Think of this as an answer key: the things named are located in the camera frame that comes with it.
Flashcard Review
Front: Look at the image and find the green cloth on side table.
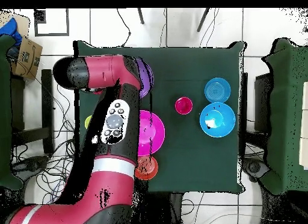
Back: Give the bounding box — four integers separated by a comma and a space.
262, 38, 308, 195
0, 34, 23, 191

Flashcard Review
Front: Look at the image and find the black monitor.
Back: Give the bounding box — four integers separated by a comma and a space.
254, 73, 274, 133

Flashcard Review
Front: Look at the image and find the tangle of floor cables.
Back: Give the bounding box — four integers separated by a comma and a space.
11, 57, 76, 205

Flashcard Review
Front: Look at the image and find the orange bowl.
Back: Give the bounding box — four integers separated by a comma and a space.
134, 155, 159, 181

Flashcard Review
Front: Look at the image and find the large pink bowl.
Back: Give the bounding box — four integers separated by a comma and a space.
138, 110, 166, 157

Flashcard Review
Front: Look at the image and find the black chair frame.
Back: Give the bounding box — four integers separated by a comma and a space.
10, 69, 55, 155

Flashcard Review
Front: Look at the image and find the crimson cup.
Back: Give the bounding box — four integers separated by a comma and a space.
174, 96, 194, 115

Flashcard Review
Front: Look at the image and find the white box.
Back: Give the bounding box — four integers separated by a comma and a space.
298, 81, 308, 170

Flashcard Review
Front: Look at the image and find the cardboard box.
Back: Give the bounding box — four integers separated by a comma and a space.
0, 11, 43, 80

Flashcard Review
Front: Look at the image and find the small blue bowl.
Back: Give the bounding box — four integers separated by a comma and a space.
204, 77, 232, 104

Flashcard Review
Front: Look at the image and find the black hanging cable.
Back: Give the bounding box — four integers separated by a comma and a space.
117, 8, 132, 48

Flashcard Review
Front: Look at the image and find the purple bowl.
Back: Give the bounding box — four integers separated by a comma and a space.
135, 57, 155, 99

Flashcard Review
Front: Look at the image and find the dark grey stand base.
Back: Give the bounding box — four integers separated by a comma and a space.
10, 155, 50, 180
242, 157, 270, 182

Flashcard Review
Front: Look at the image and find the large blue bowl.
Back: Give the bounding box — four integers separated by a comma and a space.
199, 102, 236, 138

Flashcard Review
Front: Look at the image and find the blue cloth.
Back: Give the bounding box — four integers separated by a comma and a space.
0, 17, 23, 46

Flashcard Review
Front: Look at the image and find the dark green tablecloth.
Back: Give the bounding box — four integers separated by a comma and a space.
73, 40, 247, 194

